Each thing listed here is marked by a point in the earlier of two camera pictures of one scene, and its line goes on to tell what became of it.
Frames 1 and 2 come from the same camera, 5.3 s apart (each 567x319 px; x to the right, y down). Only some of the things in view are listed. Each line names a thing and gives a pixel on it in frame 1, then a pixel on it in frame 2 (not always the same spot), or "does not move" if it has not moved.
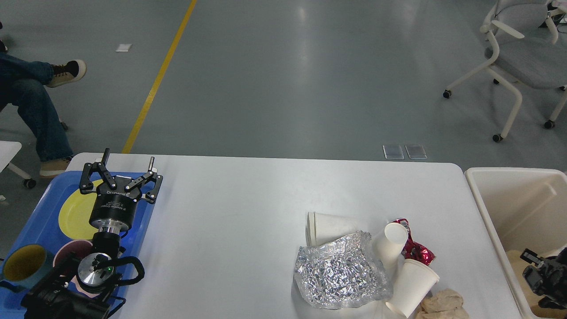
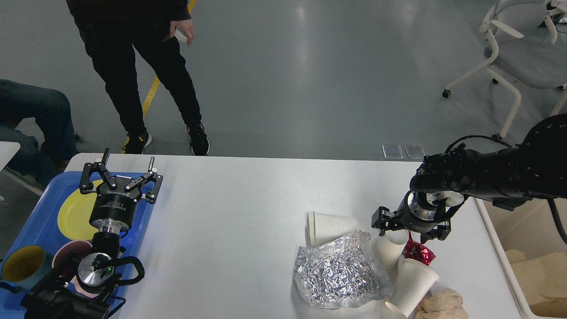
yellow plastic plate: (75, 213) does not move
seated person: (23, 84) → (21, 102)
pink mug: (66, 260) does not move
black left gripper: (113, 209) does not move
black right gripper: (548, 278) → (420, 212)
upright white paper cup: (389, 243) does not move
